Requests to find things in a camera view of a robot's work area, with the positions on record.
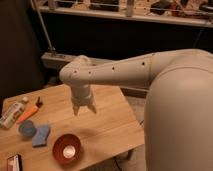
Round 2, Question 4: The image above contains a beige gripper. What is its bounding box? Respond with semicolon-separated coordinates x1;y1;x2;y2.
71;85;97;116

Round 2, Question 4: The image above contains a red ceramic bowl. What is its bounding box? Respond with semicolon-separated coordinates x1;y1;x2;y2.
52;134;81;165

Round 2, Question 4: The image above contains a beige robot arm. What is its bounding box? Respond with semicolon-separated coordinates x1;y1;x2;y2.
60;49;213;171

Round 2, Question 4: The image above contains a blue sponge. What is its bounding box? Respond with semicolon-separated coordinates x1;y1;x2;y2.
32;125;50;147

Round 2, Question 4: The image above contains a metal lamp stand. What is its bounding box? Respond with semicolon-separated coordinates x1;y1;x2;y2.
30;0;67;60

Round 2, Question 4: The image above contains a red and white box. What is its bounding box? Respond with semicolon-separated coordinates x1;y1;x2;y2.
7;154;22;171

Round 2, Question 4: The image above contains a cluttered wooden shelf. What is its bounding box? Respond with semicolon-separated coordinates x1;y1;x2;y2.
30;0;213;28

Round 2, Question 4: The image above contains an orange handled tool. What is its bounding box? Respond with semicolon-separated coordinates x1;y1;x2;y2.
17;97;43;124

